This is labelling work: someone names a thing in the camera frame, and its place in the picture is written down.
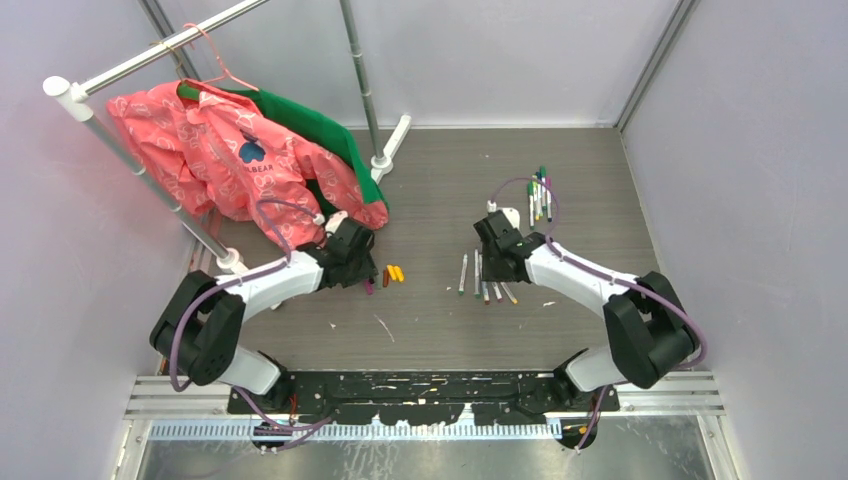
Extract green-end marker pen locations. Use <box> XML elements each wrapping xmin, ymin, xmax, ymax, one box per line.
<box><xmin>457</xmin><ymin>252</ymin><xmax>469</xmax><ymax>296</ymax></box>

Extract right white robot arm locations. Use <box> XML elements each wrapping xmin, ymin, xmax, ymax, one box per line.
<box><xmin>473</xmin><ymin>209</ymin><xmax>705</xmax><ymax>411</ymax></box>

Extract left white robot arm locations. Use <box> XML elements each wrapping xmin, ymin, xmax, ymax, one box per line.
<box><xmin>150</xmin><ymin>217</ymin><xmax>377</xmax><ymax>413</ymax></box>

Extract yellow marker pen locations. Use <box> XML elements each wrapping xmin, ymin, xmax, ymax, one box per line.
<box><xmin>500</xmin><ymin>282</ymin><xmax>519</xmax><ymax>305</ymax></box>

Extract teal marker pen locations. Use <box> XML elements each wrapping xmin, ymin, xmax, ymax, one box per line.
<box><xmin>537</xmin><ymin>166</ymin><xmax>548</xmax><ymax>218</ymax></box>

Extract green cloth garment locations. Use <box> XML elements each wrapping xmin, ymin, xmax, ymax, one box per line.
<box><xmin>213</xmin><ymin>89</ymin><xmax>389</xmax><ymax>227</ymax></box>

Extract pink patterned shirt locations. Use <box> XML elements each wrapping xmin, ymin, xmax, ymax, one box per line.
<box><xmin>106</xmin><ymin>80</ymin><xmax>389</xmax><ymax>249</ymax></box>

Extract white metal clothes rack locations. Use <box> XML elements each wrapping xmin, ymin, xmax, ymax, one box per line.
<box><xmin>42</xmin><ymin>1</ymin><xmax>411</xmax><ymax>281</ymax></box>

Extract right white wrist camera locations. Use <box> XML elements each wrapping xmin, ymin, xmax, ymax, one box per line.
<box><xmin>486</xmin><ymin>200</ymin><xmax>521</xmax><ymax>229</ymax></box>

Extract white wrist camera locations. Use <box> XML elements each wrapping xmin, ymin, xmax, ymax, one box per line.
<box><xmin>486</xmin><ymin>200</ymin><xmax>521</xmax><ymax>229</ymax></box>
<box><xmin>324</xmin><ymin>211</ymin><xmax>348</xmax><ymax>235</ymax></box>

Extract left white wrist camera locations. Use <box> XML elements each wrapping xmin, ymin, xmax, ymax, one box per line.
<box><xmin>324</xmin><ymin>211</ymin><xmax>348</xmax><ymax>235</ymax></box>

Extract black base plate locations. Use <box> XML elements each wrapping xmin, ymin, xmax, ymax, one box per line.
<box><xmin>227</xmin><ymin>371</ymin><xmax>620</xmax><ymax>426</ymax></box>

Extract aluminium slotted rail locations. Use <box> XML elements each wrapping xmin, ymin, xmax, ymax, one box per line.
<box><xmin>148</xmin><ymin>417</ymin><xmax>562</xmax><ymax>441</ymax></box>

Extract pink wire hanger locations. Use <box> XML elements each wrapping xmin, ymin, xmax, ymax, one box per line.
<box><xmin>180</xmin><ymin>23</ymin><xmax>261</xmax><ymax>94</ymax></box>

